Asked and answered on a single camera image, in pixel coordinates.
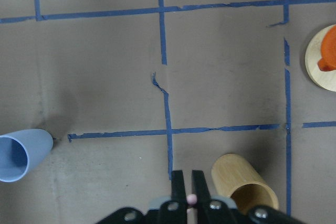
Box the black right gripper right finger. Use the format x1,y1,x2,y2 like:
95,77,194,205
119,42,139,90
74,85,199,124
192,170,211,208

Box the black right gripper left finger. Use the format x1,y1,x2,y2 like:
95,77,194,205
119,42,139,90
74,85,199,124
170,170,187,208

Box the light blue plastic cup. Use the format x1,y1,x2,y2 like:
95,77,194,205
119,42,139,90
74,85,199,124
1,129,53,183

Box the bamboo chopstick holder cup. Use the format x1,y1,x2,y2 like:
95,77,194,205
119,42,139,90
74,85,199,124
211,153,279,214

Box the brown paper table mat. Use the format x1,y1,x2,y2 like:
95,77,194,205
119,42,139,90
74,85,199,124
1,0,335,223

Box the wooden mug tree stand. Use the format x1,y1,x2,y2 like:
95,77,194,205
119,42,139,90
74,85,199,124
304,25,335,92

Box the orange red mug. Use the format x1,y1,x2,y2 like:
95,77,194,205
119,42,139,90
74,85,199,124
318,26,335,72

